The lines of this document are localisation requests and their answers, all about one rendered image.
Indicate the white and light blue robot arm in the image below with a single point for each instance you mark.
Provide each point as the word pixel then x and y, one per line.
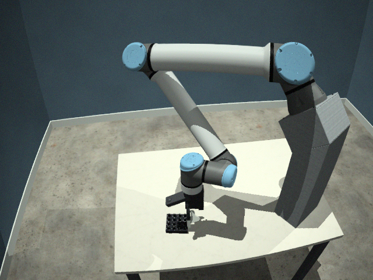
pixel 280 63

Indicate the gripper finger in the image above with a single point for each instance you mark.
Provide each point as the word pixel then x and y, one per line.
pixel 191 219

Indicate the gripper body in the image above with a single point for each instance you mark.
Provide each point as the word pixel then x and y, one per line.
pixel 197 200

